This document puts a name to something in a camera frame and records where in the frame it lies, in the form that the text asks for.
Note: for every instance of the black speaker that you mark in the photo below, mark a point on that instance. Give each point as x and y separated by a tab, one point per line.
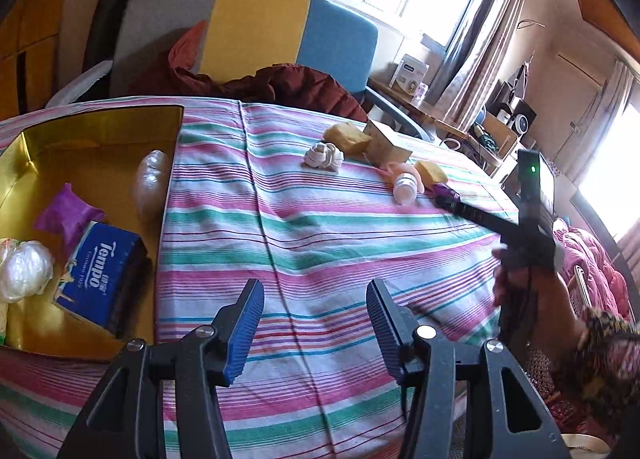
517	116

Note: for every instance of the blue tissue pack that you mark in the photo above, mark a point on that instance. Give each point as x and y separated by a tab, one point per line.
97	274

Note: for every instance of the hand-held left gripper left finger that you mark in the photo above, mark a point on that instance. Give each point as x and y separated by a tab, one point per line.
242	334

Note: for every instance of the rough pale yellow sponge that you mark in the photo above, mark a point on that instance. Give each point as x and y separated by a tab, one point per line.
347	136

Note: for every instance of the smooth yellow sponge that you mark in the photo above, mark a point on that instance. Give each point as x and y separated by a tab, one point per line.
432	173

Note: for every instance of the black rolled mat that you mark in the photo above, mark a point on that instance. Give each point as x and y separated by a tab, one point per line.
107	14

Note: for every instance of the wooden wardrobe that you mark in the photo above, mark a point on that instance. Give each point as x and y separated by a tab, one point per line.
35	39

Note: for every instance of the wooden desk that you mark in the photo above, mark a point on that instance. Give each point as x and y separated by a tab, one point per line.
430	111

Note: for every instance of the white plastic ball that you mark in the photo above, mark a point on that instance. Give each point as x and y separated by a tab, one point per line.
25	271

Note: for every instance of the person's right forearm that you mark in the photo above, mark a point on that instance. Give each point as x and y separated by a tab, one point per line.
600	354

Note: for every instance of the gold tin box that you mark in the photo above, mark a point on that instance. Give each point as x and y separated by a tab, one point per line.
100	139

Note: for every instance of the grey yellow blue armchair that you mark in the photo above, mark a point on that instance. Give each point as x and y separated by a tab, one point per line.
260	29

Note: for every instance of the person's right hand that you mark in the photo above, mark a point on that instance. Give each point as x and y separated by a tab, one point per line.
500	279

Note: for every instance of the small cream carton box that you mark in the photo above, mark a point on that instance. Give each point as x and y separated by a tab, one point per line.
387	144

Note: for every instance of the white box with picture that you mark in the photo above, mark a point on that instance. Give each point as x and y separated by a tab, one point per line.
411	74

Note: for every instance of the striped tablecloth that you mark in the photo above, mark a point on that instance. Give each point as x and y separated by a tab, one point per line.
310	249

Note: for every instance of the dark red jacket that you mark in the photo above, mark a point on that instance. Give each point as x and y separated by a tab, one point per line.
300	89

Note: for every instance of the pink quilt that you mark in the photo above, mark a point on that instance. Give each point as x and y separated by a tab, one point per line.
595	264

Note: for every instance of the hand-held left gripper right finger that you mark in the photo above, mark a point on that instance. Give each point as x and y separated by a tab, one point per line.
387	329

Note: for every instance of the pink dome white bottle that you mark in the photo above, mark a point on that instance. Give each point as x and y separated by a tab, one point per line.
405	184

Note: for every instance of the clear plastic ball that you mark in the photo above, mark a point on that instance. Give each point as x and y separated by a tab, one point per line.
150	184

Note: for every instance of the beige curtain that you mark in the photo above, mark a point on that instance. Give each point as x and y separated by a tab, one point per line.
600	119

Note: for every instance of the grey striped curtain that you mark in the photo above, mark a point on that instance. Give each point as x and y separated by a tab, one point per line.
485	29

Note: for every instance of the white knotted cloth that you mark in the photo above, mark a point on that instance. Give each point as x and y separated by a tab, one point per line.
324	157

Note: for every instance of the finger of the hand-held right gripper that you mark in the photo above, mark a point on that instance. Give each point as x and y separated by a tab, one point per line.
480	219

